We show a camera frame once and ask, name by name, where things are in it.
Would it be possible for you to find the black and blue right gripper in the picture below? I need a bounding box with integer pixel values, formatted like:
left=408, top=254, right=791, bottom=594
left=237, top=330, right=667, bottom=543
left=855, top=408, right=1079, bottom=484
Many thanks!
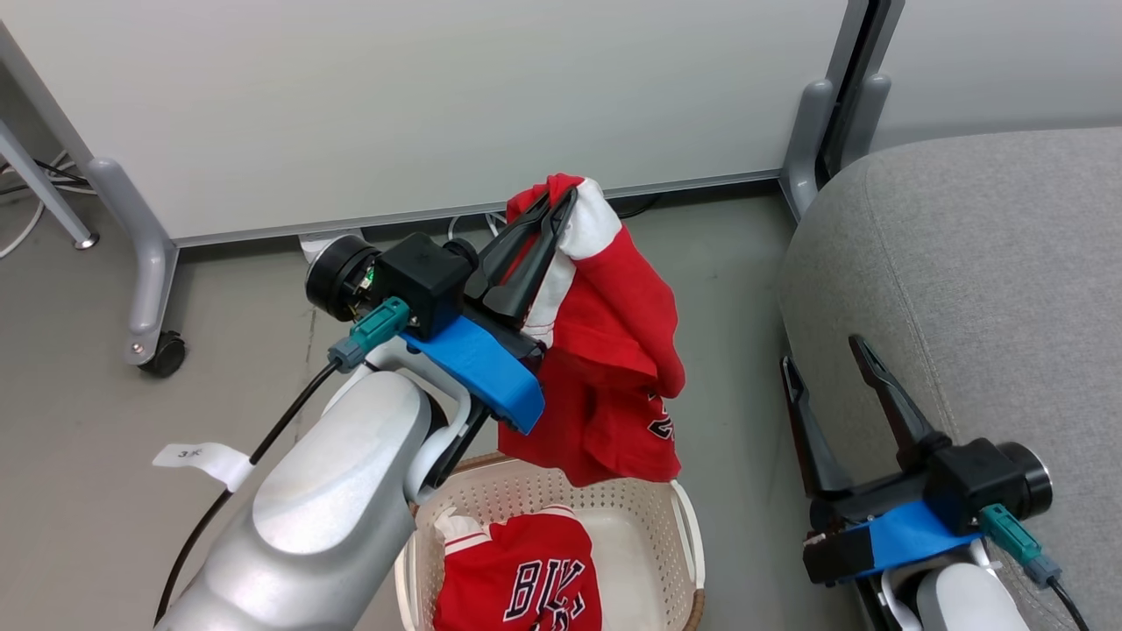
left=781, top=336, right=1053, bottom=584

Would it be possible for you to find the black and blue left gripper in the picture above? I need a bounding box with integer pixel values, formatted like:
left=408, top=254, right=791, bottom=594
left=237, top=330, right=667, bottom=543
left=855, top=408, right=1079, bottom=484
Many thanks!
left=305, top=187, right=579, bottom=435

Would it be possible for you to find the red shirt with white sleeve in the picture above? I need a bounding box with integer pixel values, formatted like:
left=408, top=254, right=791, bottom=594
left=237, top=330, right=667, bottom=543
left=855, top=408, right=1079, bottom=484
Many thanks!
left=497, top=173, right=686, bottom=487

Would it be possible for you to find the red Bulls jersey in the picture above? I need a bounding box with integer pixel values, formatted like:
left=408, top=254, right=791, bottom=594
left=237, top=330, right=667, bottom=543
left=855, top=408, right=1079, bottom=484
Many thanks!
left=432, top=507, right=604, bottom=631

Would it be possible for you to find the cream plastic laundry basket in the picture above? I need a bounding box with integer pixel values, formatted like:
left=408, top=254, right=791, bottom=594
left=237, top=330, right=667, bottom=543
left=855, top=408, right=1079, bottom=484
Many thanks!
left=394, top=451, right=707, bottom=631

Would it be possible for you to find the wide white partition panel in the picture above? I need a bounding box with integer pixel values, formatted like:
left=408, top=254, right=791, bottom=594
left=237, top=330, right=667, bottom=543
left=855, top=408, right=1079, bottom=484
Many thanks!
left=0, top=0, right=851, bottom=246

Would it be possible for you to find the white power strip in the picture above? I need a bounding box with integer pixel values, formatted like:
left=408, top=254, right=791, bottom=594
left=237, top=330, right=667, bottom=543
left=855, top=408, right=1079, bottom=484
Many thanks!
left=298, top=230, right=369, bottom=264

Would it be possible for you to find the grey fabric sofa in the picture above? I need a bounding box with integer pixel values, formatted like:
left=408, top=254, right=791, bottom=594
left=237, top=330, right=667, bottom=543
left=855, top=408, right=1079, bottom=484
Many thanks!
left=778, top=127, right=1122, bottom=631

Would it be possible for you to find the grey partition foot with caster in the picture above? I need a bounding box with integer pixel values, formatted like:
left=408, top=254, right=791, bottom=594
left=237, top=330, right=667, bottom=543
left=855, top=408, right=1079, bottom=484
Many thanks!
left=83, top=156, right=187, bottom=379

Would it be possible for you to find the narrow white partition panel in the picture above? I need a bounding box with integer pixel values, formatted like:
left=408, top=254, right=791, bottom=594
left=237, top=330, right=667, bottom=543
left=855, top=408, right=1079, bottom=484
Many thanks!
left=872, top=0, right=1122, bottom=150

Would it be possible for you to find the grey metal table leg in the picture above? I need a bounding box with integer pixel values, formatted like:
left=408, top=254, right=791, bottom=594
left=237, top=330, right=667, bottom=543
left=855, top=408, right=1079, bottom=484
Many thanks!
left=0, top=118, right=99, bottom=251

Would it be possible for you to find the black cable with teal plug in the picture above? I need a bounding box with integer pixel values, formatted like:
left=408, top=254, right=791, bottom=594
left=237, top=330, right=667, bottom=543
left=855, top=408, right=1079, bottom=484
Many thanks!
left=979, top=504, right=1092, bottom=631
left=153, top=296, right=411, bottom=625

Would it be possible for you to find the white paper cable tag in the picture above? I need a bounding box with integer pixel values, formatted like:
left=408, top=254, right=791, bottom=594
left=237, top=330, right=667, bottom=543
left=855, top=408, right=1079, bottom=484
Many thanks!
left=152, top=441, right=255, bottom=492

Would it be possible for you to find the white cable bundle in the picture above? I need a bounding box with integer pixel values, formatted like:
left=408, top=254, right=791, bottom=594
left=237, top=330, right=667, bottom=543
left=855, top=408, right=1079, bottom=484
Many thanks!
left=0, top=149, right=93, bottom=259

